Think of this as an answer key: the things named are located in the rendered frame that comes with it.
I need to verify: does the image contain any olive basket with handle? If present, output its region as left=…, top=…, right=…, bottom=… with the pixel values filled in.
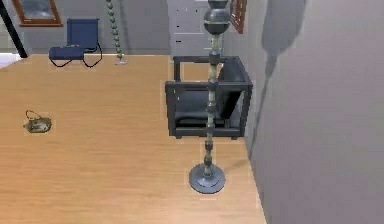
left=23, top=110, right=53, bottom=134

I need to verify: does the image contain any blue lounge chair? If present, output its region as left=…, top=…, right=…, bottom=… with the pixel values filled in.
left=48, top=17, right=103, bottom=69

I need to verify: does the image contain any grey beaded floor lamp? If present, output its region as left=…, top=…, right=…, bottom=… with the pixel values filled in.
left=188, top=0, right=232, bottom=195

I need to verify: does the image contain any brown framed wall picture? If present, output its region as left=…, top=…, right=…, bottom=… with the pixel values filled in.
left=229, top=0, right=248, bottom=35

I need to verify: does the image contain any black slanted beam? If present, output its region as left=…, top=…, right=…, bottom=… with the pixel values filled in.
left=0, top=0, right=29, bottom=60

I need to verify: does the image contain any white chest of drawers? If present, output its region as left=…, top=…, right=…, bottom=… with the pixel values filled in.
left=166, top=0, right=214, bottom=57

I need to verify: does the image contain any black armchair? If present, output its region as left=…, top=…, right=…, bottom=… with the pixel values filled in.
left=164, top=55, right=254, bottom=140

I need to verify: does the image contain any green beaded floor lamp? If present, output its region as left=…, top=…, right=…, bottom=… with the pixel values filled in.
left=105, top=0, right=129, bottom=66

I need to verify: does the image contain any brown framed window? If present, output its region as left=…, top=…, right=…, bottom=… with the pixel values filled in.
left=11, top=0, right=64, bottom=28

